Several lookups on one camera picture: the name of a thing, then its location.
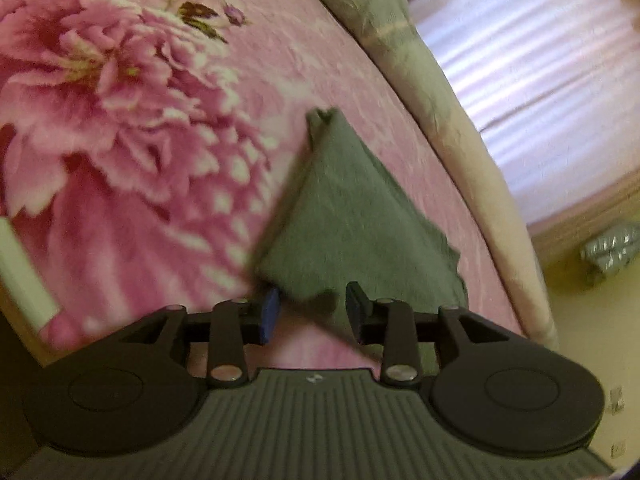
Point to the white wall socket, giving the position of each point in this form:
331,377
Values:
617,397
618,447

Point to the grey t-shirt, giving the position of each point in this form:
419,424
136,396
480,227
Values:
360,220

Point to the white board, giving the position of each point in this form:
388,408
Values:
25,275

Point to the pink curtain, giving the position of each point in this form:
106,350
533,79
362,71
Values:
550,60

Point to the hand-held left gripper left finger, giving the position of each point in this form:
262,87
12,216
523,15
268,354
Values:
269,316

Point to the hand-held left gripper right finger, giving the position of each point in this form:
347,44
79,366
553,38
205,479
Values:
356,310

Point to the pink floral blanket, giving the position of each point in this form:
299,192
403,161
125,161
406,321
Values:
150,110

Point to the fluffy folded comforter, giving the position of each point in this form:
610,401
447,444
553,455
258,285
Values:
425,85

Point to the silver foil bag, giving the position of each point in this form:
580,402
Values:
610,252

